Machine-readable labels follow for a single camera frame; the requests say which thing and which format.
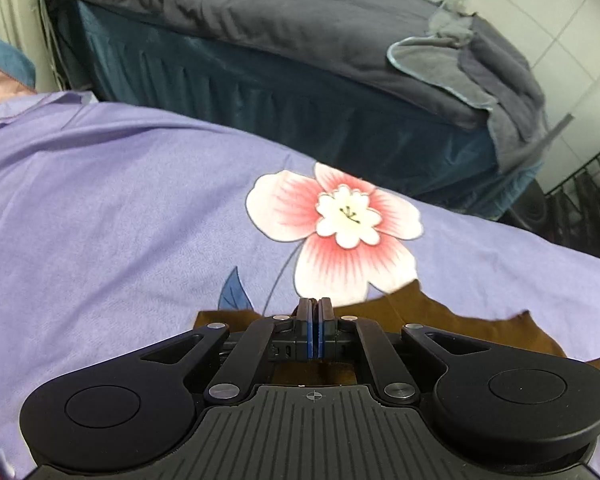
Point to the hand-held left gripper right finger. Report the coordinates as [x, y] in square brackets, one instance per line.
[322, 342]

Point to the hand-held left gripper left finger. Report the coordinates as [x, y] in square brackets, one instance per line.
[309, 342]

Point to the brown sweater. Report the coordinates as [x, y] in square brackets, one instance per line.
[460, 330]

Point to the black round fan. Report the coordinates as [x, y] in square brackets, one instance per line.
[530, 207]

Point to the purple floral printed bedsheet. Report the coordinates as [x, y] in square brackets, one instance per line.
[130, 210]

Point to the dark blue bed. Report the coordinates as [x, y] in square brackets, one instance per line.
[280, 100]

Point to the grey towel with blue edge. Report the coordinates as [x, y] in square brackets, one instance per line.
[430, 67]

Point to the dark grey blanket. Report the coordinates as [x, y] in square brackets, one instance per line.
[280, 15]

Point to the blue and brown pillow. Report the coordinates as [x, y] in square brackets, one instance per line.
[2, 72]

